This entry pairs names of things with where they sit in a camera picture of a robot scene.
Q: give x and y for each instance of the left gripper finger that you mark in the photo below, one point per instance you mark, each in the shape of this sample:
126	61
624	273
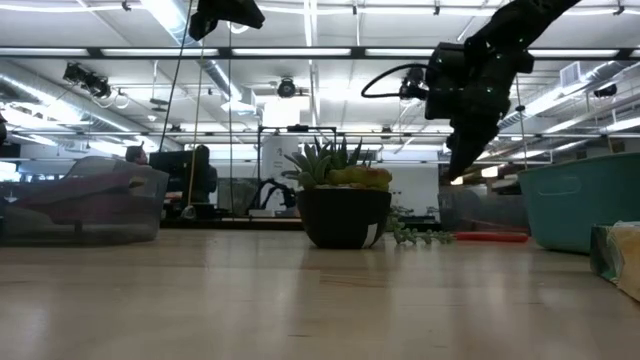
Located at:
202	25
235	10

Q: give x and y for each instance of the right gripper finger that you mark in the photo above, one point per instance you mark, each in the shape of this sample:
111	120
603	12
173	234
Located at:
477	145
457	155

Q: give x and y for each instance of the pink marker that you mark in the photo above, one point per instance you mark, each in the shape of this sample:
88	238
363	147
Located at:
500	225

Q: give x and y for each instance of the teal plastic bin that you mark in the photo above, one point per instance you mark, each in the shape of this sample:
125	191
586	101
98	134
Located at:
580	210

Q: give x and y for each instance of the yellow green crayon box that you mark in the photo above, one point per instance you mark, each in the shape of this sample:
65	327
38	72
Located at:
625	260

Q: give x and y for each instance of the background black robot arm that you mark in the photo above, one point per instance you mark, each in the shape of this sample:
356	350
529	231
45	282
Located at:
272	190

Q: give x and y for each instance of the small grey plastic bin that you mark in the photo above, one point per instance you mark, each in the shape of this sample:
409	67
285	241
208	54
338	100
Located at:
475	210

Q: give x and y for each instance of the black ceiling spotlight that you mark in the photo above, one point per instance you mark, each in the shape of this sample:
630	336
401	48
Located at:
605	91
412	87
90	82
286	88

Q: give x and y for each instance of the black overhead rig bar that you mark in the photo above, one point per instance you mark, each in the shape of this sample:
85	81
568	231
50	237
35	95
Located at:
300	52

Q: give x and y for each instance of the white ceiling vent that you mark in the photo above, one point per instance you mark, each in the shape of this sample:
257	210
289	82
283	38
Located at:
570	74

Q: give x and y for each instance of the succulent plant in black pot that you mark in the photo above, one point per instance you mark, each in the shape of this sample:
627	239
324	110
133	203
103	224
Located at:
345	220

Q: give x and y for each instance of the person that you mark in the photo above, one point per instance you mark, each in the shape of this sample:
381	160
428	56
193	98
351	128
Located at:
204	175
136	155

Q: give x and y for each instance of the black monitor screen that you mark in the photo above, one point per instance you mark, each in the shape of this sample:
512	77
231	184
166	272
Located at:
172	170

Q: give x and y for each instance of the white cylindrical tank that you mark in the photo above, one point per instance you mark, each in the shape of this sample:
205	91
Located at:
279	160

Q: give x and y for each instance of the wide grey plastic bin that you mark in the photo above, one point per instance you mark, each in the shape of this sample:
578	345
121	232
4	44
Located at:
150	220

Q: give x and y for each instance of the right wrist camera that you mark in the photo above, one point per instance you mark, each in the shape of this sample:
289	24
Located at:
445	80

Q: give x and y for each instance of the black metal stand frame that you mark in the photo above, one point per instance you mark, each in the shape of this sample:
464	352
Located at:
297	128

